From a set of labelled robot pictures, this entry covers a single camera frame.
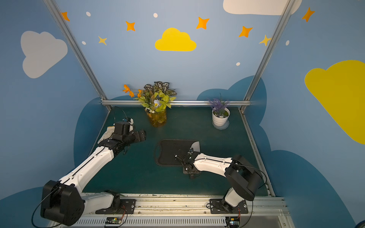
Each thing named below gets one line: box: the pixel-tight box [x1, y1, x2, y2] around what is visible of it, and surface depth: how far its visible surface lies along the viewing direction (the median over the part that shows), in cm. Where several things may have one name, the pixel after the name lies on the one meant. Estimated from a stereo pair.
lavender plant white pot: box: [207, 92, 231, 130], surface depth 106 cm
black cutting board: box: [153, 139, 197, 167], surface depth 100 cm
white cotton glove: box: [97, 126, 116, 144], surface depth 107 cm
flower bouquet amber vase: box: [122, 81, 178, 128], surface depth 103 cm
